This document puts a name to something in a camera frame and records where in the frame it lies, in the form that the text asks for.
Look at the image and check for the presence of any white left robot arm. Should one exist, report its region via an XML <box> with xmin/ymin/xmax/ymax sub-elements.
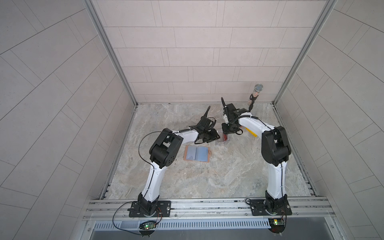
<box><xmin>138</xmin><ymin>116</ymin><xmax>220</xmax><ymax>215</ymax></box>

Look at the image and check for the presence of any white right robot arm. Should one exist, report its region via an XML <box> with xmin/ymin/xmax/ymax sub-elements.
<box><xmin>222</xmin><ymin>102</ymin><xmax>292</xmax><ymax>215</ymax></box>

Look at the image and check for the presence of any clear acrylic card stand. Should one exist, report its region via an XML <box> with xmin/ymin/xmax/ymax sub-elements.
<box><xmin>220</xmin><ymin>132</ymin><xmax>229</xmax><ymax>143</ymax></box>

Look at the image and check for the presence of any yellow triangle block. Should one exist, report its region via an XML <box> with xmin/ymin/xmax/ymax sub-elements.
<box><xmin>246</xmin><ymin>128</ymin><xmax>258</xmax><ymax>138</ymax></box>

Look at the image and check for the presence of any black microphone stand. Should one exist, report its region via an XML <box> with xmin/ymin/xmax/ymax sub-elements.
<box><xmin>248</xmin><ymin>84</ymin><xmax>264</xmax><ymax>112</ymax></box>

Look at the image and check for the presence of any white ventilation grille strip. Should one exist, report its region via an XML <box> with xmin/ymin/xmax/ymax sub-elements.
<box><xmin>94</xmin><ymin>219</ymin><xmax>271</xmax><ymax>232</ymax></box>

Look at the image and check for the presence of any left green circuit board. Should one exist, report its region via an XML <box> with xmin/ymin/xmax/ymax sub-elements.
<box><xmin>139</xmin><ymin>221</ymin><xmax>157</xmax><ymax>231</ymax></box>

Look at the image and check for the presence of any right circuit board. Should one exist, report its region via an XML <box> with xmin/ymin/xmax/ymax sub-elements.
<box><xmin>268</xmin><ymin>219</ymin><xmax>286</xmax><ymax>234</ymax></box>

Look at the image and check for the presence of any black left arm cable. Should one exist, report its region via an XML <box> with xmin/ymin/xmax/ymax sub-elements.
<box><xmin>138</xmin><ymin>130</ymin><xmax>164</xmax><ymax>167</ymax></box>

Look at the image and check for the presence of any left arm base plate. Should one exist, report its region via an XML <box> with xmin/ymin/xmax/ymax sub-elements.
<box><xmin>129</xmin><ymin>200</ymin><xmax>172</xmax><ymax>218</ymax></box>

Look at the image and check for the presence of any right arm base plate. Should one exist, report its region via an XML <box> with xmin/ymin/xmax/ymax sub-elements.
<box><xmin>246</xmin><ymin>198</ymin><xmax>292</xmax><ymax>216</ymax></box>

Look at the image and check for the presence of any aluminium mounting rail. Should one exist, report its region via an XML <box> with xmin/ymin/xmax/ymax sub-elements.
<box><xmin>80</xmin><ymin>197</ymin><xmax>336</xmax><ymax>221</ymax></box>

